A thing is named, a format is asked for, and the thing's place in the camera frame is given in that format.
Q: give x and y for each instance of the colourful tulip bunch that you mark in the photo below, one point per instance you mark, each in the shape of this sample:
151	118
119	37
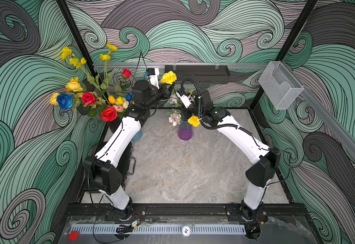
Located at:
121	104

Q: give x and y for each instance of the black left corner post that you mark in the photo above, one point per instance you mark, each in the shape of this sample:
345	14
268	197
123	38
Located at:
62	4

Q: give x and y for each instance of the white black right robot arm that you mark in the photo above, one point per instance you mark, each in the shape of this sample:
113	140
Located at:
199	110

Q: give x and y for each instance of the black vase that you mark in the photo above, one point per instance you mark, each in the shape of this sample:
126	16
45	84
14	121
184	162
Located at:
115	124

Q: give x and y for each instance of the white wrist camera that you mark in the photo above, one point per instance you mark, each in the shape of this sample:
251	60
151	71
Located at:
152	74
186	101

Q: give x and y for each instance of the red small block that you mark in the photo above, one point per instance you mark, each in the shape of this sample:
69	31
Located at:
73	236

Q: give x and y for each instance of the black corner frame post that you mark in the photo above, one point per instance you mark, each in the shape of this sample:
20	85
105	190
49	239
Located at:
296	30

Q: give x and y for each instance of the yellow carnation flower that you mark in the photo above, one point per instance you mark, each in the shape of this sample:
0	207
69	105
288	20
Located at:
169	78
194	121

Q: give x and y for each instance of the purple glass vase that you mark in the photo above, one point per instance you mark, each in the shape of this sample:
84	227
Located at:
185	131

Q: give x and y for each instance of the black wall tray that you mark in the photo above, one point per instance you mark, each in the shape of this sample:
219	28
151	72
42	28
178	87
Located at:
202	75

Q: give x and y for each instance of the clear plastic wall bin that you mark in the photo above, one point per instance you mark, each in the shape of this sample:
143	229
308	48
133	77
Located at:
280	84

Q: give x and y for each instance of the mixed rose bouquet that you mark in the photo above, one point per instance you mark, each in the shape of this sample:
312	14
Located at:
76	94

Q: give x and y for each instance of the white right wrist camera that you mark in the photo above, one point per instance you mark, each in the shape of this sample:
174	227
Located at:
186	101

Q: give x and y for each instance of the white slotted cable duct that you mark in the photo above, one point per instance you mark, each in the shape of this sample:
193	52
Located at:
227	229

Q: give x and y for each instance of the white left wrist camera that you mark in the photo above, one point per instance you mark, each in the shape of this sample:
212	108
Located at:
152	74

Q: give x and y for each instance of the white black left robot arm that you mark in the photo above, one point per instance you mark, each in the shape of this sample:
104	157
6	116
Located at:
101	169

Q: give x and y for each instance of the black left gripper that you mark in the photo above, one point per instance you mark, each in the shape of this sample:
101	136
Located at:
165	94

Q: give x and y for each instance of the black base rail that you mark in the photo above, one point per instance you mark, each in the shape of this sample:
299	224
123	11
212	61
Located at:
162	212

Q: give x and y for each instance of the teal ceramic vase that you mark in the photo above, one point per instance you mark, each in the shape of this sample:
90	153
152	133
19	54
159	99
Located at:
137	136

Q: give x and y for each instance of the pink lilac flower bunch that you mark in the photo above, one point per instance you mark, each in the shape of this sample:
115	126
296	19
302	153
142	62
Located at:
176	117

